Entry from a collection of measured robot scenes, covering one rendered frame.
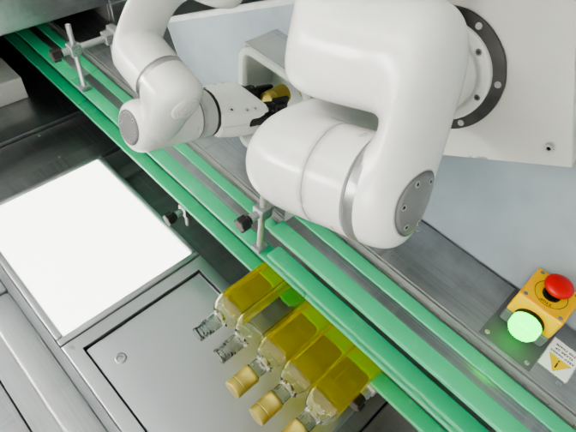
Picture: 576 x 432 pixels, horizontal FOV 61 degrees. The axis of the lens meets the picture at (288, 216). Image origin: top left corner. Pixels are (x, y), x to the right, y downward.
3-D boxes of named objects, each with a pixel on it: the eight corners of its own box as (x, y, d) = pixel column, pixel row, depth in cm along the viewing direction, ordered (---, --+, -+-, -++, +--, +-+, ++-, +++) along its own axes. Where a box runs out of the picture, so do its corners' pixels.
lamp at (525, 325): (508, 318, 74) (498, 330, 73) (521, 303, 71) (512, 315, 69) (535, 339, 73) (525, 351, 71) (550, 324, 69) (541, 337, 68)
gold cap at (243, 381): (244, 369, 84) (225, 387, 82) (245, 361, 82) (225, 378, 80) (258, 385, 83) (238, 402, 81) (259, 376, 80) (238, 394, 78)
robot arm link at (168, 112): (129, 41, 61) (171, 92, 59) (195, 37, 69) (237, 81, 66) (108, 129, 72) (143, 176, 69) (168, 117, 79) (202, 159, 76)
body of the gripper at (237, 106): (175, 117, 81) (225, 107, 89) (214, 152, 77) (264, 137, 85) (182, 75, 76) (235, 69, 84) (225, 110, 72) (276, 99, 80)
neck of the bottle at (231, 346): (234, 338, 88) (213, 355, 85) (234, 329, 85) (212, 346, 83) (245, 349, 86) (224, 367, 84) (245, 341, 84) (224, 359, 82)
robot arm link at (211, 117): (165, 119, 80) (179, 117, 82) (199, 149, 76) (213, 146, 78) (171, 77, 75) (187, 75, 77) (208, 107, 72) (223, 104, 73)
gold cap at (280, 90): (278, 80, 89) (260, 88, 87) (291, 89, 88) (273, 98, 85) (276, 96, 92) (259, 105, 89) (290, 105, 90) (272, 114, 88)
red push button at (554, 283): (531, 295, 71) (542, 282, 68) (543, 279, 73) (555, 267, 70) (556, 313, 69) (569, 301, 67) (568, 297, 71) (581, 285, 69)
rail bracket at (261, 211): (280, 225, 98) (232, 258, 92) (288, 164, 86) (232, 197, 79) (291, 234, 97) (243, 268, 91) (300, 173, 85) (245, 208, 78)
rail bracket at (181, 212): (209, 203, 121) (163, 231, 114) (208, 183, 115) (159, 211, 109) (219, 213, 119) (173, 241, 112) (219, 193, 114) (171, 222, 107)
